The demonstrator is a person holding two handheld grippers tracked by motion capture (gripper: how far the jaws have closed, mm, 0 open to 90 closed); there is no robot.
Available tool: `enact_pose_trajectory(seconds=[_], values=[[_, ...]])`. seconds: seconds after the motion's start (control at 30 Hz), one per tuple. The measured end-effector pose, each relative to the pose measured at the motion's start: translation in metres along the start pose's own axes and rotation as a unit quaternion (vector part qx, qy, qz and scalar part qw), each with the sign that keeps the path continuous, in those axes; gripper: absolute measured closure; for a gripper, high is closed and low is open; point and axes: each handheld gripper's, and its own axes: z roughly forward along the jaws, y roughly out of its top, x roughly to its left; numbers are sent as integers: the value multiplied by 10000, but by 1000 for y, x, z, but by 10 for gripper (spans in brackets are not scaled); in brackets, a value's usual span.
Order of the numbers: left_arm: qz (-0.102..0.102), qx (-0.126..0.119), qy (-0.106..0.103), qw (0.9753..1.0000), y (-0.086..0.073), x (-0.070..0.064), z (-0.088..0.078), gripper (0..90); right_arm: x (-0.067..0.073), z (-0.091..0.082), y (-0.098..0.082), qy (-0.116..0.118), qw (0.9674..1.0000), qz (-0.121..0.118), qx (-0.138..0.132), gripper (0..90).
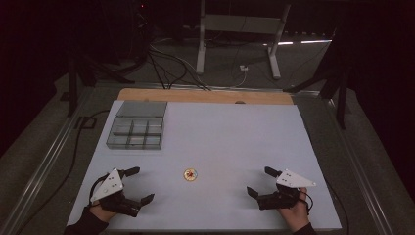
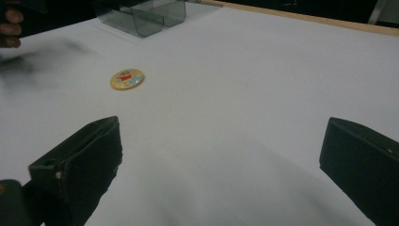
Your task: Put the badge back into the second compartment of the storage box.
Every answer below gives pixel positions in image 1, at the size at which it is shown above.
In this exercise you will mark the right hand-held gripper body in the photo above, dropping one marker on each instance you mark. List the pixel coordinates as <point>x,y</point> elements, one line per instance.
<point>284,196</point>

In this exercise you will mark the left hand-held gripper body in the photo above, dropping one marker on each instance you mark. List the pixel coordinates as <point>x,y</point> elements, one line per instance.
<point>109,186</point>

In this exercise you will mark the person's right hand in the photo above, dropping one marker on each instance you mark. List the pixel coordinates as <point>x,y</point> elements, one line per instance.
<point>295,213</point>

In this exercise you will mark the person's left hand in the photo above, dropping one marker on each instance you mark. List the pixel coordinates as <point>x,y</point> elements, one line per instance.
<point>102,213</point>

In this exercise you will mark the clear plastic compartment box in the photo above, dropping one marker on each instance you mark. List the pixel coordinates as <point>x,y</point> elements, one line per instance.
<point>137,125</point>

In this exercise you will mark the round yellow red badge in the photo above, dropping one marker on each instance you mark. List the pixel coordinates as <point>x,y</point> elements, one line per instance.
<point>190,174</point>

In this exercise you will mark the black tripod stand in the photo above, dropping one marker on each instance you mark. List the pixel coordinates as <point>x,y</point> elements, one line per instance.
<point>332,73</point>
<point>83,70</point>

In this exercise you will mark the aluminium floor rail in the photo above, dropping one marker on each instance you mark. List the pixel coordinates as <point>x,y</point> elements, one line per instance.
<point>359,166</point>
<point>42,166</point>

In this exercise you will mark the white metal stand frame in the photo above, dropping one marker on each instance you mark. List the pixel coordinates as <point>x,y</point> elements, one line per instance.
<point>239,24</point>

